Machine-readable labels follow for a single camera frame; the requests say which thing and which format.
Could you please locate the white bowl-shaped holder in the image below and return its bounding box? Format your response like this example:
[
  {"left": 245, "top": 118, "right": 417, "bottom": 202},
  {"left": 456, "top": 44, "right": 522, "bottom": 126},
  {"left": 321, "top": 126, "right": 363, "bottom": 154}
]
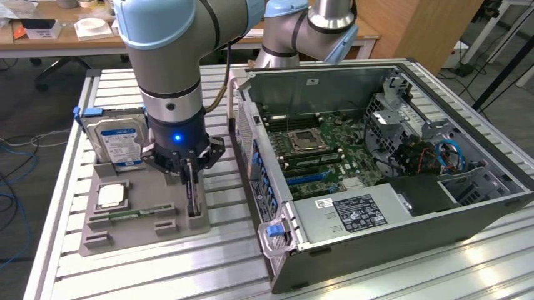
[{"left": 74, "top": 17, "right": 115, "bottom": 41}]

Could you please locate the metal disk bay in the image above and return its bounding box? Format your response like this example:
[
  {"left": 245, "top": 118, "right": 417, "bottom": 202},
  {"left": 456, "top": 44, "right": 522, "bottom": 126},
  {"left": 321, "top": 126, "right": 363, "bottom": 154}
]
[{"left": 437, "top": 165, "right": 528, "bottom": 209}]

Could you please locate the black open PC case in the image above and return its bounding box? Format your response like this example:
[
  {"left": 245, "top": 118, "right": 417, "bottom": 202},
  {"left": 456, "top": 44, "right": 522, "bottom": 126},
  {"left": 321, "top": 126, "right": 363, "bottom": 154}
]
[{"left": 227, "top": 57, "right": 534, "bottom": 295}]

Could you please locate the grey power supply unit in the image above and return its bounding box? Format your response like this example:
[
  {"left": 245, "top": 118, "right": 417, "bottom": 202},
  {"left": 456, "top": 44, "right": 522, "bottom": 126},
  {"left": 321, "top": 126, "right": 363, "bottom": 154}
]
[{"left": 293, "top": 183, "right": 414, "bottom": 245}]

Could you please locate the perforated metal drive cage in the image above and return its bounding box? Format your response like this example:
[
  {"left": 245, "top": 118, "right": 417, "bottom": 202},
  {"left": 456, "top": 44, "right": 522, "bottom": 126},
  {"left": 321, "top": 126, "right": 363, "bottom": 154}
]
[{"left": 362, "top": 92, "right": 422, "bottom": 163}]

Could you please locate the green RAM stick on rack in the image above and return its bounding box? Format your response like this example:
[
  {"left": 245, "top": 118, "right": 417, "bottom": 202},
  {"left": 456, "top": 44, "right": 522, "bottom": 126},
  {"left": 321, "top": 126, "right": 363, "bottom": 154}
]
[{"left": 108, "top": 208, "right": 158, "bottom": 219}]

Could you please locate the installed green RAM stick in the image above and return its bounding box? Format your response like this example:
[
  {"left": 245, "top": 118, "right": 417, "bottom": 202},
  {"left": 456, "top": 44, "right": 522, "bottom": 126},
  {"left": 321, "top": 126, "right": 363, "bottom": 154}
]
[{"left": 282, "top": 152, "right": 343, "bottom": 168}]

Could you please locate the blue wire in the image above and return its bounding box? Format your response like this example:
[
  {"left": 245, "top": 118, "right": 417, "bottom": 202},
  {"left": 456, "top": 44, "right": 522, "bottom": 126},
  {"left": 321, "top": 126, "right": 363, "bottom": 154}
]
[{"left": 435, "top": 139, "right": 468, "bottom": 173}]

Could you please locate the blue expansion slot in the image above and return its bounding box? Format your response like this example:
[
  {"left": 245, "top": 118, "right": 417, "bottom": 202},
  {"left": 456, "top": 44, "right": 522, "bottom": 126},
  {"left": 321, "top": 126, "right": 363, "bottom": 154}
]
[{"left": 285, "top": 170, "right": 334, "bottom": 186}]

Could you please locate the silver CPU chip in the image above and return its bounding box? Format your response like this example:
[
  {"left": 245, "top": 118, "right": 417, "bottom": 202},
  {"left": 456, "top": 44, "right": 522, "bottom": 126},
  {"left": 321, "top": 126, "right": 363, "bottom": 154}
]
[{"left": 96, "top": 184, "right": 128, "bottom": 209}]

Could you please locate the small silver chipset heatsink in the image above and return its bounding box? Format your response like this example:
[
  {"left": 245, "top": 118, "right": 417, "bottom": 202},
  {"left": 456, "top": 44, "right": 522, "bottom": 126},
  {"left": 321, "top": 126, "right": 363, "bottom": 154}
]
[{"left": 342, "top": 177, "right": 369, "bottom": 189}]

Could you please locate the grey parts rack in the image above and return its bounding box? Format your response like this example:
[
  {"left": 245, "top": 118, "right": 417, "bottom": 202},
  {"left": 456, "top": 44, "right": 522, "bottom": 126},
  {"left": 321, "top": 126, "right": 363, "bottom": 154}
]
[{"left": 79, "top": 156, "right": 213, "bottom": 258}]

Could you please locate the wooden cabinet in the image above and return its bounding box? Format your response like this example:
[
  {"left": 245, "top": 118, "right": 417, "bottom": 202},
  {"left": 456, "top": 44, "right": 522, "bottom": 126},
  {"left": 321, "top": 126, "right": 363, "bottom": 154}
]
[{"left": 370, "top": 0, "right": 488, "bottom": 76}]

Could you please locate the metal CPU socket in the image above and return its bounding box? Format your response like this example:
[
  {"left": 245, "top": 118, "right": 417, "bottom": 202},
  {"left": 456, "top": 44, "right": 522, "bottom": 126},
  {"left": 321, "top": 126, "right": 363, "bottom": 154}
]
[{"left": 289, "top": 127, "right": 326, "bottom": 154}]

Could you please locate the grey card retainer bar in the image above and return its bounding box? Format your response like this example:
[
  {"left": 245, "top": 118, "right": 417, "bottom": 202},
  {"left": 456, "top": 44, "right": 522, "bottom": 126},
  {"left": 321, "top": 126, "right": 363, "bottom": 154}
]
[{"left": 226, "top": 69, "right": 251, "bottom": 126}]

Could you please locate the clear plastic bag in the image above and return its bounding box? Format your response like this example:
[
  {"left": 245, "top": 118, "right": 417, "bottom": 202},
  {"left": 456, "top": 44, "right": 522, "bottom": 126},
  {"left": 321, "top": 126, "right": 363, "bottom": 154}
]
[{"left": 0, "top": 0, "right": 26, "bottom": 28}]

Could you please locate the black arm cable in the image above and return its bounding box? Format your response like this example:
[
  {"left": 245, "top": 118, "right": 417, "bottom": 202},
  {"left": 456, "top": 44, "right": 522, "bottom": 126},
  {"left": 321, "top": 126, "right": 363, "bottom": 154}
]
[{"left": 203, "top": 40, "right": 235, "bottom": 112}]

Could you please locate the wooden desk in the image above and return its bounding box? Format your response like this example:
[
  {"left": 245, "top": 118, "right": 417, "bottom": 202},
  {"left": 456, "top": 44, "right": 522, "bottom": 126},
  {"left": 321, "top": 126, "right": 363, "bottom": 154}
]
[{"left": 0, "top": 0, "right": 382, "bottom": 60}]

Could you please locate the RAM memory stick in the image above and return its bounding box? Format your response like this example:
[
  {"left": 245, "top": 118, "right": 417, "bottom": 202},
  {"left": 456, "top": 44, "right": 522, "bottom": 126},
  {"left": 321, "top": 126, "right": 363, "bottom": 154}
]
[{"left": 182, "top": 157, "right": 202, "bottom": 217}]

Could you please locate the hard disk with blue bracket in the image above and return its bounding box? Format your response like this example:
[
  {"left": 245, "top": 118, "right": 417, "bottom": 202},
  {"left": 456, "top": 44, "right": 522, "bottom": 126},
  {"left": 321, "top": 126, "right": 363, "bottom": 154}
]
[{"left": 72, "top": 106, "right": 151, "bottom": 172}]

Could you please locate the black office chair base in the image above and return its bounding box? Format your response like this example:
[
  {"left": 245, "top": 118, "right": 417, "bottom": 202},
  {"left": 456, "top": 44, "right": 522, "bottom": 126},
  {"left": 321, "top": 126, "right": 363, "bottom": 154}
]
[{"left": 32, "top": 55, "right": 94, "bottom": 92}]

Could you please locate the white table frame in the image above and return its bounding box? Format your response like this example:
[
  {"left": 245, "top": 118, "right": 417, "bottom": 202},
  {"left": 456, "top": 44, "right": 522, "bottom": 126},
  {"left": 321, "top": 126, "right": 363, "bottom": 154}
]
[{"left": 461, "top": 0, "right": 514, "bottom": 63}]

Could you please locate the white floor box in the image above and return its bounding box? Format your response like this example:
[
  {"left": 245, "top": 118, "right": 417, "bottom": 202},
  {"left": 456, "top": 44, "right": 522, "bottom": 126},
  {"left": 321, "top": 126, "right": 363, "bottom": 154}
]
[{"left": 442, "top": 40, "right": 472, "bottom": 68}]

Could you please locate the green motherboard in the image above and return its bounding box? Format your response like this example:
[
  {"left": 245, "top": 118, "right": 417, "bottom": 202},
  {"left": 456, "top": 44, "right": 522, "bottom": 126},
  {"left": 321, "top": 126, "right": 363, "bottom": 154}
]
[{"left": 257, "top": 109, "right": 393, "bottom": 201}]

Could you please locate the white box with black top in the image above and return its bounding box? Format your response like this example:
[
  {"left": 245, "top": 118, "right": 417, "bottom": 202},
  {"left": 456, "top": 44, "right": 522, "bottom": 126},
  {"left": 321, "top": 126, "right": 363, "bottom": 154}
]
[{"left": 20, "top": 18, "right": 64, "bottom": 40}]

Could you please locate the black stand pole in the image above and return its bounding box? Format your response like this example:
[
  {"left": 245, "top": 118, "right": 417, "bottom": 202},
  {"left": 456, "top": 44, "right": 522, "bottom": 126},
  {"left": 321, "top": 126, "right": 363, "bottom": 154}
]
[{"left": 470, "top": 0, "right": 534, "bottom": 112}]

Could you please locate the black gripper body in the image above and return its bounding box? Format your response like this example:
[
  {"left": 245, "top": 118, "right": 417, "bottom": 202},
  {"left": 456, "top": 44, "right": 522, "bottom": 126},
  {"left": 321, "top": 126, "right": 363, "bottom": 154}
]
[{"left": 147, "top": 111, "right": 215, "bottom": 161}]

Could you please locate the blue floor cable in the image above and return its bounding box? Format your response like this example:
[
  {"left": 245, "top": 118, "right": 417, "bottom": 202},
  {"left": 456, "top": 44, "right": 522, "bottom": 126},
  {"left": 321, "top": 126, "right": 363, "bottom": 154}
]
[{"left": 0, "top": 137, "right": 39, "bottom": 269}]

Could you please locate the black power adapter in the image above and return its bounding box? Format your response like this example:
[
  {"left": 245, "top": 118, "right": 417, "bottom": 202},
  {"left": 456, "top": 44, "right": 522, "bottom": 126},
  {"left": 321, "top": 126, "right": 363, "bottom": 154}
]
[{"left": 453, "top": 62, "right": 476, "bottom": 78}]

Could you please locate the white floor cable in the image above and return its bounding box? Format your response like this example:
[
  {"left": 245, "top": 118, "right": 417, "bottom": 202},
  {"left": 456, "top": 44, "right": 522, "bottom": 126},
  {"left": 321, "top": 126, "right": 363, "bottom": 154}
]
[{"left": 3, "top": 129, "right": 71, "bottom": 148}]

